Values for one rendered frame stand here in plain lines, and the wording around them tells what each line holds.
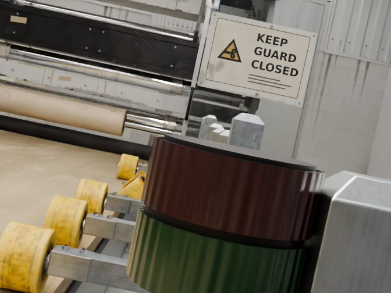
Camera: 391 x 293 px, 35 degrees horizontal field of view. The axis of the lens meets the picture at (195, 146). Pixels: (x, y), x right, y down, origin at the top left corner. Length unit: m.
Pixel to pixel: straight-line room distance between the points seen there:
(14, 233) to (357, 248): 0.60
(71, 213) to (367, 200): 0.82
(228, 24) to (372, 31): 6.88
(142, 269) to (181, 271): 0.02
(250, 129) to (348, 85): 8.68
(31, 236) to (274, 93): 2.08
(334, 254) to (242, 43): 2.56
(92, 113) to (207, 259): 2.61
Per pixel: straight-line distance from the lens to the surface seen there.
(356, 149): 9.41
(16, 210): 1.26
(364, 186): 0.21
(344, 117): 9.35
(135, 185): 1.49
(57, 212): 1.00
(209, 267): 0.19
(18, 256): 0.76
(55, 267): 0.78
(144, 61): 2.78
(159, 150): 0.20
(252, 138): 0.70
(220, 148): 0.19
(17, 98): 2.86
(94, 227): 1.01
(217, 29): 2.75
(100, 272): 0.77
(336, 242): 0.21
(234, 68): 2.74
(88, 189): 1.25
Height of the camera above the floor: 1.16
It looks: 3 degrees down
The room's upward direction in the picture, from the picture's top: 12 degrees clockwise
